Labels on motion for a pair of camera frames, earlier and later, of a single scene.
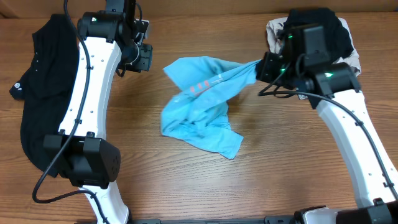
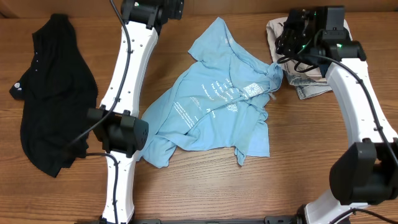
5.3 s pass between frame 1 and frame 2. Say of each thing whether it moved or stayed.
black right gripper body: moved
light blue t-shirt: moved
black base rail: stayed
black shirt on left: stayed
